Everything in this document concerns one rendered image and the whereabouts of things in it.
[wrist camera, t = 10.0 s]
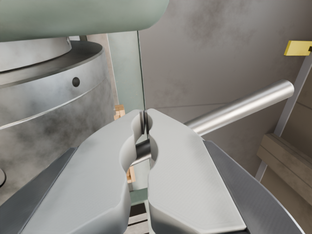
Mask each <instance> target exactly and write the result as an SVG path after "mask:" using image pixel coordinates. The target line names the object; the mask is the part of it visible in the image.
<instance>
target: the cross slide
mask: <svg viewBox="0 0 312 234"><path fill-rule="evenodd" d="M123 234H150V233H149V225H148V217H147V211H146V207H145V203H141V204H137V205H133V206H131V207H130V216H129V222H128V227H127V229H126V231H125V232H124V233H123Z"/></svg>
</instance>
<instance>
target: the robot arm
mask: <svg viewBox="0 0 312 234"><path fill-rule="evenodd" d="M145 128H146V133H147V134H149V140H150V150H151V158H152V159H153V160H154V162H155V164H154V166H153V167H152V168H151V170H150V171H149V172H148V202H149V213H150V221H151V227H152V229H153V231H154V232H155V233H156V234H305V233H304V231H303V230H302V229H301V227H300V226H299V225H298V223H297V222H296V221H295V220H294V218H293V217H292V216H291V215H290V214H289V212H288V211H287V210H286V209H285V208H284V206H283V205H282V204H281V203H280V202H279V201H278V200H277V199H276V198H275V197H274V195H273V194H272V193H271V192H270V191H269V190H268V189H266V188H265V187H264V186H263V185H262V184H261V183H260V182H259V181H258V180H256V179H255V178H254V177H253V176H252V175H251V174H249V173H248V172H247V171H246V170H245V169H244V168H242V167H241V166H240V165H239V164H238V163H237V162H236V161H235V160H234V159H232V158H231V157H230V156H229V155H228V154H227V153H225V152H224V151H223V150H222V149H221V148H220V147H218V146H217V145H216V144H215V143H214V142H213V141H211V140H209V141H205V140H204V139H203V138H202V137H201V136H199V135H198V134H197V133H196V132H195V131H193V130H192V129H190V128H189V127H188V126H186V125H184V124H182V123H180V122H178V121H176V120H174V119H173V118H171V117H169V116H167V115H165V114H163V113H161V112H159V111H157V110H155V109H148V110H132V111H131V112H129V113H127V114H125V115H124V116H122V117H120V118H118V119H116V120H115V121H113V122H111V123H109V124H108V125H106V126H104V127H102V128H101V129H99V130H98V131H96V132H95V133H93V134H92V135H91V136H89V137H88V138H87V139H86V140H84V141H83V142H82V143H81V144H80V145H79V146H78V147H70V148H69V149H67V150H66V151H65V152H64V153H63V154H61V155H60V156H59V157H58V158H57V159H55V160H54V161H53V162H52V163H50V164H49V165H48V166H47V167H46V168H44V169H43V170H42V171H41V172H39V173H38V174H37V175H36V176H35V177H34V178H33V179H31V180H30V181H29V182H28V183H27V184H25V185H24V186H23V187H22V188H20V189H19V190H18V191H17V192H16V193H14V194H13V195H12V196H11V197H10V198H9V199H7V200H6V201H5V202H4V203H3V204H2V205H1V206H0V234H123V233H124V232H125V231H126V229H127V227H128V222H129V216H130V207H131V198H130V192H129V187H128V182H127V177H126V174H127V171H128V169H129V167H130V166H131V164H132V163H133V162H134V161H135V160H136V158H137V152H136V142H137V141H138V139H139V138H140V137H141V136H142V135H144V133H145Z"/></svg>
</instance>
